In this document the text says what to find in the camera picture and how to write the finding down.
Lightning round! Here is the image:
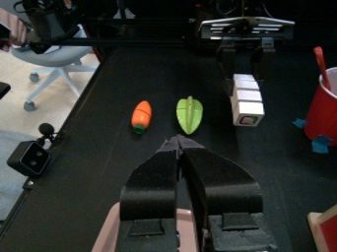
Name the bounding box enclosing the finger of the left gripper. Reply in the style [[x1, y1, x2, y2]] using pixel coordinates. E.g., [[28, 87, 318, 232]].
[[215, 38, 238, 96], [250, 37, 277, 81]]

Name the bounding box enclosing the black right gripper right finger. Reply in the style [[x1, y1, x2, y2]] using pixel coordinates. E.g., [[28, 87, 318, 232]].
[[178, 134, 279, 252]]

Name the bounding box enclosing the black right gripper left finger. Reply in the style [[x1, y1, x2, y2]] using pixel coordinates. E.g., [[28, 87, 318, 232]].
[[115, 134, 183, 252]]

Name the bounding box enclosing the red stick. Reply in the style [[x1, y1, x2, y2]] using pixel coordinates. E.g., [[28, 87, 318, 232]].
[[311, 45, 333, 92]]

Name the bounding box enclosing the pink flat object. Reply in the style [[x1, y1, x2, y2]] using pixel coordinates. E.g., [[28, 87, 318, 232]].
[[91, 201, 200, 252]]

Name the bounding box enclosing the green toy leaf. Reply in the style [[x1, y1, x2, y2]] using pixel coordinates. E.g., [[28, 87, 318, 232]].
[[175, 95, 204, 136]]

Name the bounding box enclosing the red plastic cup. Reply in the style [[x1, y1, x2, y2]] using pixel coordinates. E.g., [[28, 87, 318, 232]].
[[302, 66, 337, 148]]

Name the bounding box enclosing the blue tape piece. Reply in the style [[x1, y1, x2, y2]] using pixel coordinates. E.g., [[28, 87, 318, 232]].
[[293, 117, 307, 130], [310, 134, 334, 155]]

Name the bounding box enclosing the orange toy carrot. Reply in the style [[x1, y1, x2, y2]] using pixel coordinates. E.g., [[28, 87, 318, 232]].
[[129, 99, 154, 135]]

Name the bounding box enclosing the red wooden box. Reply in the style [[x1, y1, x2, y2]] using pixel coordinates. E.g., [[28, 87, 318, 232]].
[[306, 204, 337, 252]]

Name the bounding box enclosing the black round knob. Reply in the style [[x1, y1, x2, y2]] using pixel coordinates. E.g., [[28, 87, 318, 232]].
[[37, 122, 56, 143]]

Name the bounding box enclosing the grey office chair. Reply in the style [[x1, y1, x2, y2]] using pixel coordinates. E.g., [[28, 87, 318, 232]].
[[9, 23, 100, 112]]

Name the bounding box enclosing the black mounted device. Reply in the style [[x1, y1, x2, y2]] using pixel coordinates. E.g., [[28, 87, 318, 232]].
[[12, 0, 83, 55]]

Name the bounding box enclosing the black depth camera box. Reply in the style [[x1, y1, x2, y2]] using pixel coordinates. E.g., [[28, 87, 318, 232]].
[[5, 140, 52, 178]]

